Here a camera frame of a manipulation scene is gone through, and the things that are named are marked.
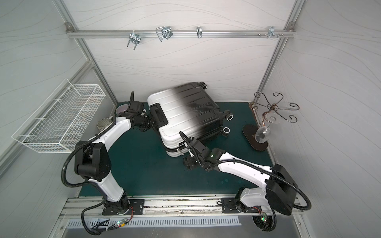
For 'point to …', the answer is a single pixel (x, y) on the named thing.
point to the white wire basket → (57, 127)
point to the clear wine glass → (263, 133)
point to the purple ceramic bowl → (121, 108)
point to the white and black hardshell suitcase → (187, 111)
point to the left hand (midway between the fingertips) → (157, 123)
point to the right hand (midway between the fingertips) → (188, 158)
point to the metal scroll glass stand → (249, 131)
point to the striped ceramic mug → (104, 122)
